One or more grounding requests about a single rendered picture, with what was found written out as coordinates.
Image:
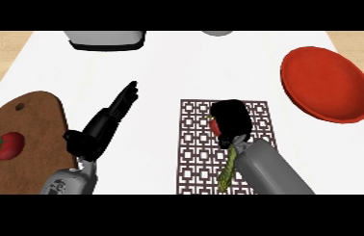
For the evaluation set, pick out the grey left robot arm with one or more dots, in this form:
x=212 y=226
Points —
x=71 y=179

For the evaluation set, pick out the grey round object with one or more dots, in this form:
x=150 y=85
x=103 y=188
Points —
x=218 y=33

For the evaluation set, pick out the red bowl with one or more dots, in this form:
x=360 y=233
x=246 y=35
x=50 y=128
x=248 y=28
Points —
x=321 y=84

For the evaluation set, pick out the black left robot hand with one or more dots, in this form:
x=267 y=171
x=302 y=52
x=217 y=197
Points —
x=97 y=133

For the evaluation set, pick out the brown wooden cutting board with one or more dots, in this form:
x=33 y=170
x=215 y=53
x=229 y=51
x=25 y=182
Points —
x=33 y=143

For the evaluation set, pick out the red tomato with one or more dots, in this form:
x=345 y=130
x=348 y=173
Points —
x=9 y=146

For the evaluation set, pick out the brown patterned placemat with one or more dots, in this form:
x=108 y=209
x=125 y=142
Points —
x=199 y=156

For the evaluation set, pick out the green asparagus stalk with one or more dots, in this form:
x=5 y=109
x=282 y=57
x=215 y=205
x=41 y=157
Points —
x=229 y=169

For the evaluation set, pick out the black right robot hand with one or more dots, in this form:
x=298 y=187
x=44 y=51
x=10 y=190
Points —
x=230 y=118

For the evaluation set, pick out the red bell pepper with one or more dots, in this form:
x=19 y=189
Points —
x=214 y=125

